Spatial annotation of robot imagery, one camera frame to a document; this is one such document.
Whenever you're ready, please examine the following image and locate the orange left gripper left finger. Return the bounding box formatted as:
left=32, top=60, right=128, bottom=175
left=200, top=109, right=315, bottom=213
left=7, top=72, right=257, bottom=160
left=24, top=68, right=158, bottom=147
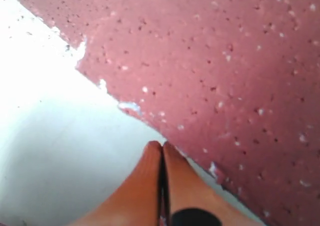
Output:
left=72, top=141, right=162, bottom=226

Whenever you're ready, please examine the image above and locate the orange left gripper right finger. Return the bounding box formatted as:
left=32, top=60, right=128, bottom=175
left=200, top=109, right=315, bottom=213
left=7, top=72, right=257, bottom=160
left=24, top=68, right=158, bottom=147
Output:
left=163, top=142, right=262, bottom=225

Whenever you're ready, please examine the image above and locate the red brick with chipped corner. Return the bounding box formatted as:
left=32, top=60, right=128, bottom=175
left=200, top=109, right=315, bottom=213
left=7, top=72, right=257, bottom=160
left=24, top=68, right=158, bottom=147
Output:
left=19, top=0, right=320, bottom=225

